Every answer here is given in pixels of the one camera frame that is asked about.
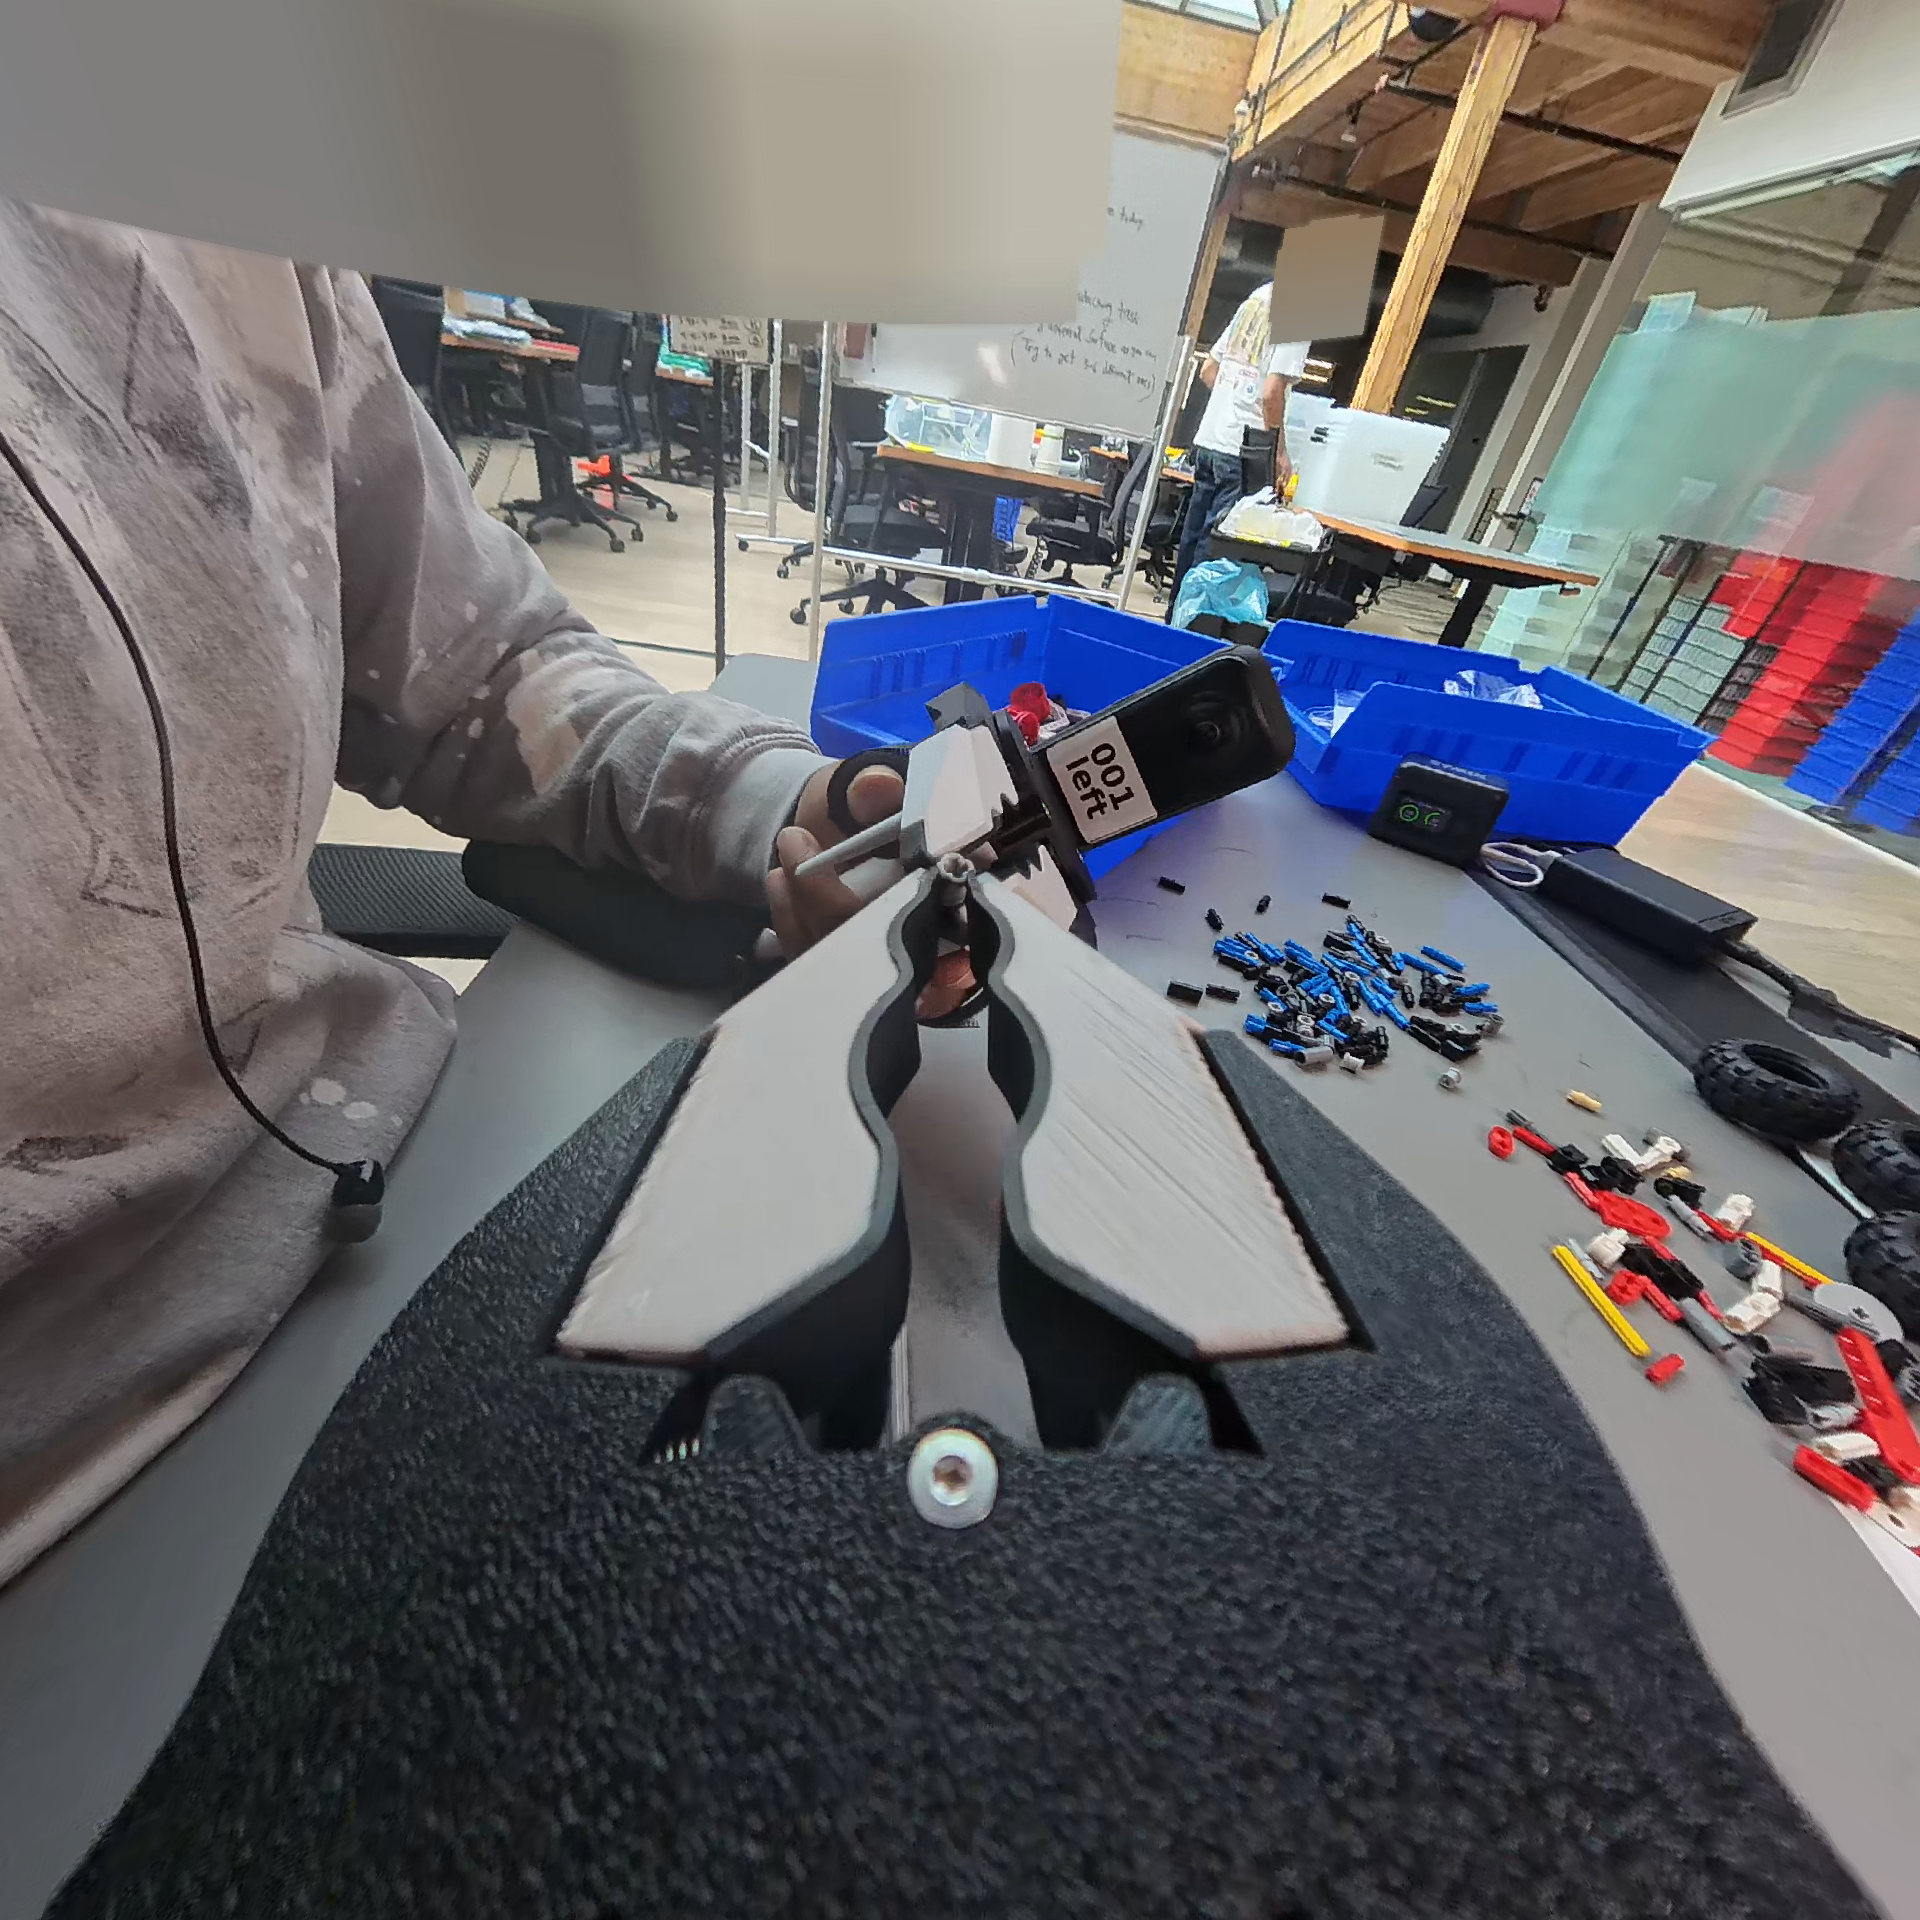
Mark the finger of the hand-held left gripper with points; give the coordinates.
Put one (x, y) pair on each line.
(1050, 892)
(961, 796)

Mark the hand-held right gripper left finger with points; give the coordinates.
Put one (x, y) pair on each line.
(733, 1185)

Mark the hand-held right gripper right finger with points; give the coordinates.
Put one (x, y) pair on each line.
(1170, 1200)

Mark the person's left forearm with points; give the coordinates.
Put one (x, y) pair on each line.
(600, 720)

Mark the grey desk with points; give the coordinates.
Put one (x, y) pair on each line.
(1348, 1200)

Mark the person's left hand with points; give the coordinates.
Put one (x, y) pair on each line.
(810, 900)

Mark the blue plastic bin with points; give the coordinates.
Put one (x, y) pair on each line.
(1500, 763)
(961, 660)

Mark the blue plastic bag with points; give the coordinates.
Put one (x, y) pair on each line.
(1218, 592)

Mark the black office chair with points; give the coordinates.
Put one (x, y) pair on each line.
(868, 494)
(1089, 516)
(585, 420)

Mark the black battery charger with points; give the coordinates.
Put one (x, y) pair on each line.
(1435, 812)

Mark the pile of blue black pins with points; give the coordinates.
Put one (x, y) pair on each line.
(1348, 989)

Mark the black chair armrest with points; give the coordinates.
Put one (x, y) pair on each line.
(600, 907)

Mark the wooden office table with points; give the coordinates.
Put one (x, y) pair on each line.
(1453, 550)
(975, 469)

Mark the white storage box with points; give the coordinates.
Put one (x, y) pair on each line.
(1367, 458)

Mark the white paper towel roll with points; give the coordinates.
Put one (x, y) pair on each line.
(1011, 441)

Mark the yellow brick axle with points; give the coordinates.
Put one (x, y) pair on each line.
(1601, 1299)

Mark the pile of red white bricks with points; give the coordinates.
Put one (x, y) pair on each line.
(1650, 1243)

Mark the whiteboard on stand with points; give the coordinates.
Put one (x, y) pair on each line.
(1141, 254)

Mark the black power adapter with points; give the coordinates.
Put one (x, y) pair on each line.
(1642, 905)

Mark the wooden pillar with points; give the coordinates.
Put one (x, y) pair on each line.
(1441, 225)

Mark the black toy tyre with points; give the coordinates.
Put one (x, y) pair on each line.
(1778, 1090)
(1885, 1272)
(1881, 1166)

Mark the rack of red blue bins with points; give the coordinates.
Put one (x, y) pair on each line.
(1799, 674)

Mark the person's grey sweatshirt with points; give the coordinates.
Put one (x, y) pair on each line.
(148, 749)

